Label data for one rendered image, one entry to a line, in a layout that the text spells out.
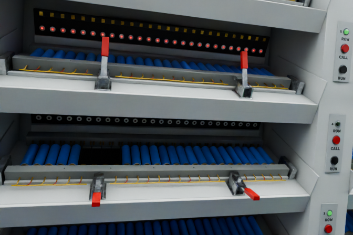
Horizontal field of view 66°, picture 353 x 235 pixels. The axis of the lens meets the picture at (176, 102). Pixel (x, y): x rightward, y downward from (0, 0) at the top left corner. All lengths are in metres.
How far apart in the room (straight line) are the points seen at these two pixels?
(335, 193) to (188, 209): 0.32
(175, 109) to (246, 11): 0.23
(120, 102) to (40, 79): 0.14
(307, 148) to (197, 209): 0.27
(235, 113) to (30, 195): 0.39
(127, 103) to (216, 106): 0.16
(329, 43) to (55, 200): 0.59
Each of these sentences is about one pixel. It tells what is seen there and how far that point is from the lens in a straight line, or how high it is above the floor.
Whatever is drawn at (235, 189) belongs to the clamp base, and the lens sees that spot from 0.57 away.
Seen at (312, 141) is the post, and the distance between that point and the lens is 0.64.
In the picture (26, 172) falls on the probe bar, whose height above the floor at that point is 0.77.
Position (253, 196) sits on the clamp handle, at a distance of 0.51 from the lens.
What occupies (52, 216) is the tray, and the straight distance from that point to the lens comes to 0.54.
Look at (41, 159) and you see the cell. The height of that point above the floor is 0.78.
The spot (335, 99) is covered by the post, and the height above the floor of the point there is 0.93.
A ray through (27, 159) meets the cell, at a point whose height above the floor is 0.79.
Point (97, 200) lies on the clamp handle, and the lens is 0.45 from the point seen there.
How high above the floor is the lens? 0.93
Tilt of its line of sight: 3 degrees down
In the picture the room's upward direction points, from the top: 4 degrees clockwise
